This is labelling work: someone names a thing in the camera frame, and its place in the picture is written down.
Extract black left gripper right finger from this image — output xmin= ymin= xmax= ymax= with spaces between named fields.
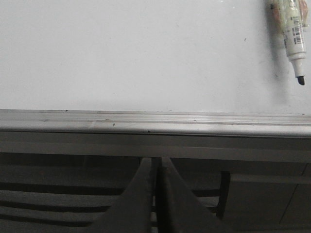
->
xmin=155 ymin=158 xmax=233 ymax=233

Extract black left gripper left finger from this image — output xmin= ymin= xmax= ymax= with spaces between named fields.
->
xmin=86 ymin=158 xmax=157 ymax=233

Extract white whiteboard marker pen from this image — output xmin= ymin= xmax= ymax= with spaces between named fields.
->
xmin=266 ymin=0 xmax=309 ymax=86

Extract white whiteboard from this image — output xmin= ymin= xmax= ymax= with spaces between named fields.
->
xmin=0 ymin=0 xmax=311 ymax=115

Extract red round magnet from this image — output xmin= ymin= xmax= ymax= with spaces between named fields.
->
xmin=269 ymin=0 xmax=309 ymax=29

